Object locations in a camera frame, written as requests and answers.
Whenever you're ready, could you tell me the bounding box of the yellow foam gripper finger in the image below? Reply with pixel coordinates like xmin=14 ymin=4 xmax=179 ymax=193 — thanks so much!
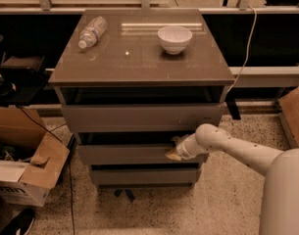
xmin=165 ymin=149 xmax=181 ymax=162
xmin=172 ymin=134 xmax=188 ymax=146

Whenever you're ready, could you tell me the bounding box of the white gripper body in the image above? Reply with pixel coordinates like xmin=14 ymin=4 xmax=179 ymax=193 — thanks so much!
xmin=174 ymin=134 xmax=205 ymax=160

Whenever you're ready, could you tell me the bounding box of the grey drawer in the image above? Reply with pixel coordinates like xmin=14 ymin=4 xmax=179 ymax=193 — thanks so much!
xmin=61 ymin=104 xmax=223 ymax=133
xmin=76 ymin=142 xmax=210 ymax=166
xmin=90 ymin=168 xmax=201 ymax=186

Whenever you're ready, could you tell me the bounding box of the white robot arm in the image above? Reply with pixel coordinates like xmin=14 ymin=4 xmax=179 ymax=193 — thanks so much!
xmin=166 ymin=123 xmax=299 ymax=235

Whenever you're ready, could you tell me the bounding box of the grey bottom drawer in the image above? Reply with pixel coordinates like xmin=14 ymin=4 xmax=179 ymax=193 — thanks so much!
xmin=90 ymin=168 xmax=201 ymax=186

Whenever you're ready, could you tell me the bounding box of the grey top drawer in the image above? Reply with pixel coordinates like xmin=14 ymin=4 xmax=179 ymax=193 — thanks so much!
xmin=61 ymin=104 xmax=223 ymax=133

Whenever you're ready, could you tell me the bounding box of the grey drawer cabinet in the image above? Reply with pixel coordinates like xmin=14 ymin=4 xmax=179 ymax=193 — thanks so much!
xmin=49 ymin=9 xmax=234 ymax=188

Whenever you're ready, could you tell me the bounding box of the open cardboard box left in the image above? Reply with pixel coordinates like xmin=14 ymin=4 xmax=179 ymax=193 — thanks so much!
xmin=0 ymin=107 xmax=69 ymax=207

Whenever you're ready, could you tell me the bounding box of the white ceramic bowl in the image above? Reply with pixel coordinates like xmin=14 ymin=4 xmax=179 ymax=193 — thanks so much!
xmin=158 ymin=25 xmax=193 ymax=55

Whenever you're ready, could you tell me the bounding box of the cardboard box right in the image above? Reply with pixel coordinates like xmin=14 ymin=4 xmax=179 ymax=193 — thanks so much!
xmin=279 ymin=87 xmax=299 ymax=148

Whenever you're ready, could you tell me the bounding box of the clear plastic water bottle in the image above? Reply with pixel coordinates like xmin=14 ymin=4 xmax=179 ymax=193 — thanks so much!
xmin=78 ymin=17 xmax=108 ymax=49

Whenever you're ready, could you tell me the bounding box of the black shoe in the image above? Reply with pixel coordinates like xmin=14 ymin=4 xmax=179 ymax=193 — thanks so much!
xmin=0 ymin=209 xmax=35 ymax=235

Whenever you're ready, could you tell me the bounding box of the dark tray on table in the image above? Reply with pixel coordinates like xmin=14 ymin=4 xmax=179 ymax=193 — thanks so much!
xmin=0 ymin=56 xmax=46 ymax=84

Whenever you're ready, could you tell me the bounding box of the black side table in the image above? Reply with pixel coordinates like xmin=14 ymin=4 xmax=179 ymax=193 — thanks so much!
xmin=0 ymin=33 xmax=53 ymax=108

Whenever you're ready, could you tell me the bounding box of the black floor cable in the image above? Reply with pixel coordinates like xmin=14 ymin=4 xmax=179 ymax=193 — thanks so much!
xmin=17 ymin=105 xmax=77 ymax=235

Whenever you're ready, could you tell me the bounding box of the white hanging cable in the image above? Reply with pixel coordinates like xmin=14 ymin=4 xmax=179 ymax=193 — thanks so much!
xmin=225 ymin=5 xmax=259 ymax=95

